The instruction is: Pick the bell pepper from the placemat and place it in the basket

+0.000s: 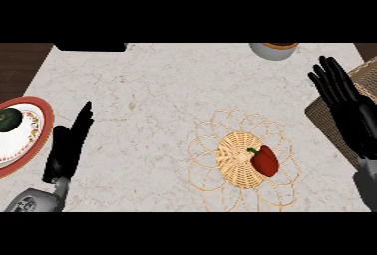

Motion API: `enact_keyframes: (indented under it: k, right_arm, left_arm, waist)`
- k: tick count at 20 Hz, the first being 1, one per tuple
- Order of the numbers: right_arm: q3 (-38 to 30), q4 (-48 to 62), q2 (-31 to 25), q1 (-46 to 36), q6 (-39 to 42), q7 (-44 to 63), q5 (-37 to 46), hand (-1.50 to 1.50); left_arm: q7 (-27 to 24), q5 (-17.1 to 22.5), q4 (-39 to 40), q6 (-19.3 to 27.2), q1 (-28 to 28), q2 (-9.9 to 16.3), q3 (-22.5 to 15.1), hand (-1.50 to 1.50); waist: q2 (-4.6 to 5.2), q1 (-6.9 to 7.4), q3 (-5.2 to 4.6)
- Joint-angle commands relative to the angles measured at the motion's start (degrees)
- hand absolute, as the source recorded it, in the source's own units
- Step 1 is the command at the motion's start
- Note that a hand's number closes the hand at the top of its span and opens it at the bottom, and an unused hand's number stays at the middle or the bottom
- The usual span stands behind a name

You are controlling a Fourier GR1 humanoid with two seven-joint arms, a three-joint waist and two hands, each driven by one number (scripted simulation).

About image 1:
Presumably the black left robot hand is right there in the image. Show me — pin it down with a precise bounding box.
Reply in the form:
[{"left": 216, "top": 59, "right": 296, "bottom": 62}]
[{"left": 42, "top": 100, "right": 97, "bottom": 185}]

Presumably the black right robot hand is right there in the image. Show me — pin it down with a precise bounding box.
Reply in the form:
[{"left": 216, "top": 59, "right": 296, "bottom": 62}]
[{"left": 307, "top": 55, "right": 377, "bottom": 160}]

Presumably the brown wicker basket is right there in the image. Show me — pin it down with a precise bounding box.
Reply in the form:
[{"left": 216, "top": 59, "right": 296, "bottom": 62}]
[{"left": 304, "top": 55, "right": 377, "bottom": 171}]

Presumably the red bell pepper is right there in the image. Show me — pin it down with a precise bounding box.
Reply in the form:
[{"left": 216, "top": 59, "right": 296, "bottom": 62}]
[{"left": 246, "top": 144, "right": 281, "bottom": 178}]

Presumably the woven wicker placemat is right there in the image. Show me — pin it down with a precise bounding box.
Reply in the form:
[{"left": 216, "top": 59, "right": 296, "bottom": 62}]
[{"left": 188, "top": 108, "right": 304, "bottom": 213}]

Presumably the red-rimmed floral plate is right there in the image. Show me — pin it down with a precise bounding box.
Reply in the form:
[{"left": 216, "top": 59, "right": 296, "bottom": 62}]
[{"left": 0, "top": 96, "right": 57, "bottom": 180}]

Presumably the dark green round vegetable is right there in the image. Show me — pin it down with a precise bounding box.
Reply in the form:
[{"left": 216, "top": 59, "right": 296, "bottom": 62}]
[{"left": 0, "top": 107, "right": 26, "bottom": 133}]

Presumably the grey pot with orange rim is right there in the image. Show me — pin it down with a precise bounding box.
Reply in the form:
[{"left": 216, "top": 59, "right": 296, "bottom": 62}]
[{"left": 247, "top": 42, "right": 301, "bottom": 62}]

